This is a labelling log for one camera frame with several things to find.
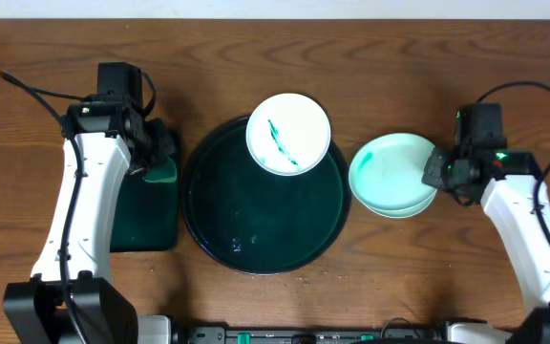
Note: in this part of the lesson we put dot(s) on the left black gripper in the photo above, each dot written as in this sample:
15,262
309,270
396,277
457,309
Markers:
161,144

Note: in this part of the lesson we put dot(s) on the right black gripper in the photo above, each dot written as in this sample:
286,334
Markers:
433,173

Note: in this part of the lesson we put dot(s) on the green sponge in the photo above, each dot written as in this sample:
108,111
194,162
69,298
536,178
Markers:
164,173

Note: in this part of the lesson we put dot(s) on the mint plate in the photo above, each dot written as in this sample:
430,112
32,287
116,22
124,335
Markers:
386,172
406,212

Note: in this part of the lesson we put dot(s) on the mint plate bottom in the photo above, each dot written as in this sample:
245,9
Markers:
386,172

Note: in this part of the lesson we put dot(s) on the white plate top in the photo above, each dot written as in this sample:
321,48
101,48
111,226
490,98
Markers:
288,134

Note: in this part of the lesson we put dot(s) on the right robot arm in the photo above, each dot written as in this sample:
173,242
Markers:
505,184

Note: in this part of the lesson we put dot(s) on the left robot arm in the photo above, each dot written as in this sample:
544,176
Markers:
70,297

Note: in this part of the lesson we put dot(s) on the rectangular black tray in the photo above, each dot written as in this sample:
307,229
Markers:
146,217

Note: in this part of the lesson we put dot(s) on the round black tray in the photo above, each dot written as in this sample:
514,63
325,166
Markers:
253,221

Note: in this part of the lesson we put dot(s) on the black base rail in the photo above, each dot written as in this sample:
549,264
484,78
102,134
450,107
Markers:
219,335

